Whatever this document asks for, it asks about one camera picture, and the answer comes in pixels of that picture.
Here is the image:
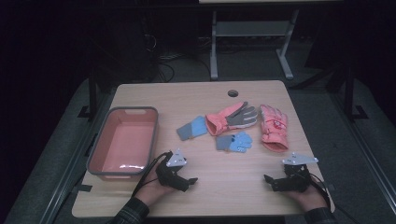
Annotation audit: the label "plain blue knit glove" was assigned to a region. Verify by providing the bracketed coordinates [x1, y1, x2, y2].
[176, 115, 209, 142]

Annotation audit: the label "black strap at table edge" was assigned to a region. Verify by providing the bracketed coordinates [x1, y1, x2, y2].
[72, 184, 93, 193]

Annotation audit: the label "person's right hand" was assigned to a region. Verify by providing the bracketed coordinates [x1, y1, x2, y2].
[285, 175, 329, 212]

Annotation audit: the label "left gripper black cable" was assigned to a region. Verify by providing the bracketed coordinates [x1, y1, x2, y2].
[132, 150, 173, 199]

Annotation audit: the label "grey metal stand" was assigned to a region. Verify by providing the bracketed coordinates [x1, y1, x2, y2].
[209, 8, 301, 81]

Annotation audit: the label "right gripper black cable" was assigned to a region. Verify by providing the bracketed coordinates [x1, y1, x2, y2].
[298, 169, 362, 224]

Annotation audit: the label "black metal post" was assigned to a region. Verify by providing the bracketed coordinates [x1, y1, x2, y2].
[77, 69, 99, 119]
[342, 66, 370, 121]

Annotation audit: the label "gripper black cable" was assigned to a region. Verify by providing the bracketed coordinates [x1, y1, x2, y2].
[298, 169, 362, 224]
[132, 150, 173, 199]

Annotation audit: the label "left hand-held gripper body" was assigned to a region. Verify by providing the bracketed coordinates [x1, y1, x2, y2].
[154, 148, 191, 189]

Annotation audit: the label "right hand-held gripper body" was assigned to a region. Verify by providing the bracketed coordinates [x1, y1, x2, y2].
[274, 152, 319, 192]

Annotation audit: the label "blue knit glove white dots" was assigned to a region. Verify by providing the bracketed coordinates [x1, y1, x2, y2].
[216, 131, 254, 154]

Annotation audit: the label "black cables on floor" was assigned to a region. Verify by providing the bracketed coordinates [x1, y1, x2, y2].
[151, 50, 213, 84]

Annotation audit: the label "pink glove grey palm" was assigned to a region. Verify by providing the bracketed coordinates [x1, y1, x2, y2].
[205, 101, 259, 137]

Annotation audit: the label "person's left hand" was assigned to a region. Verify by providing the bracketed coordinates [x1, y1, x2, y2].
[134, 161, 177, 207]

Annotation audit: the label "pink glove printed back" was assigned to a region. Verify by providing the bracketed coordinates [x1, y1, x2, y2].
[259, 104, 290, 154]

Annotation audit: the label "pink plastic basin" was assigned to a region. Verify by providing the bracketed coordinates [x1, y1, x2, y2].
[86, 105, 160, 182]

